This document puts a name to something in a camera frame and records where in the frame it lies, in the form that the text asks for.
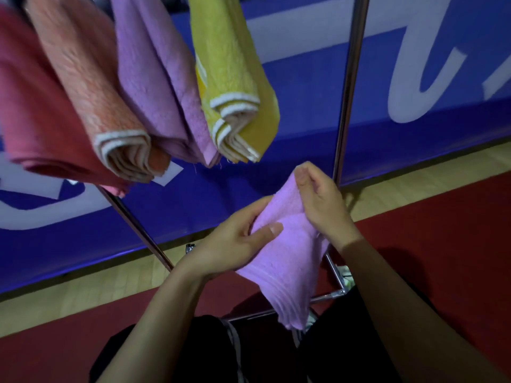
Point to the person's right grey shoe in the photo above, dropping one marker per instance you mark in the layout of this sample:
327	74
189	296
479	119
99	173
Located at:
299	335

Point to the blue banner with white print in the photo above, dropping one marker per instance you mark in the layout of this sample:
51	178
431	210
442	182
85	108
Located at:
399	147

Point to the person's grey shoe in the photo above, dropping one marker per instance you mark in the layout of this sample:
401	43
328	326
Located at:
299	335
235	347

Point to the pink towel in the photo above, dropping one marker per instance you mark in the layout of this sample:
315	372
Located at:
40	123

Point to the person's right forearm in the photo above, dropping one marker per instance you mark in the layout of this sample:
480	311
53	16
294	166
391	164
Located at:
415	315

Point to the person's left hand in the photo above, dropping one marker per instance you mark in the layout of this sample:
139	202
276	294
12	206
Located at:
231	243

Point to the pale green towel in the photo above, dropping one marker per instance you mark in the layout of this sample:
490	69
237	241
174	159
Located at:
346	275

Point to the yellow white cloth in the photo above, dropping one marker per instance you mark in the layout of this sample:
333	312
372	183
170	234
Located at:
231	63

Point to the person's left grey shoe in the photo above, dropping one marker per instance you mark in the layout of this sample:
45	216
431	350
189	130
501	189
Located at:
235	347

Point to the person's black trousers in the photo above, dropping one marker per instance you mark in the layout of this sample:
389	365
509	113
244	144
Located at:
343	347

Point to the person's right hand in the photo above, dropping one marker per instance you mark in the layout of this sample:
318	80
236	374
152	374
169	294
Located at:
323	203

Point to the purple towel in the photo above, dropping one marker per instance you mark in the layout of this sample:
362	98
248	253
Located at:
287	259
159	83

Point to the metal drying rack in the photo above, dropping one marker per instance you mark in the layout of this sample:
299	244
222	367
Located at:
347	87

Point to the orange patterned towel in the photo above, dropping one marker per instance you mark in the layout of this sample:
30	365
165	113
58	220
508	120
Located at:
92	95

